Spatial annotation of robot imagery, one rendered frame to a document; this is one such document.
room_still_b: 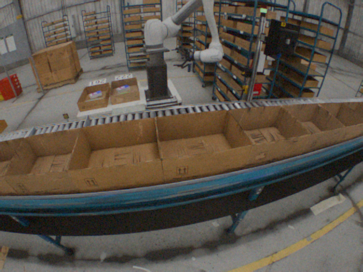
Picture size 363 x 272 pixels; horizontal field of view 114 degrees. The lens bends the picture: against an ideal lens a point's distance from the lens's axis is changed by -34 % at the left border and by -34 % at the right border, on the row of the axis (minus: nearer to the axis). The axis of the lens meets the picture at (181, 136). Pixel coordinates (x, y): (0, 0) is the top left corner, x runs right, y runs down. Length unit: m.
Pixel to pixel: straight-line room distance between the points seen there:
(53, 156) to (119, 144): 0.43
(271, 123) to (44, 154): 1.45
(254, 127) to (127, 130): 0.76
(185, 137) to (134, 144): 0.29
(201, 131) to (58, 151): 0.85
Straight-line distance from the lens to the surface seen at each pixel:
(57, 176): 0.81
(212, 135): 1.03
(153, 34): 1.54
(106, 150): 1.01
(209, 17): 1.37
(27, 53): 5.03
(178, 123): 0.93
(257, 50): 1.62
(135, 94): 1.68
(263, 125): 1.19
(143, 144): 0.98
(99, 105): 1.71
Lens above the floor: 1.54
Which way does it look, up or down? 40 degrees down
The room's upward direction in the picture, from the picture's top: straight up
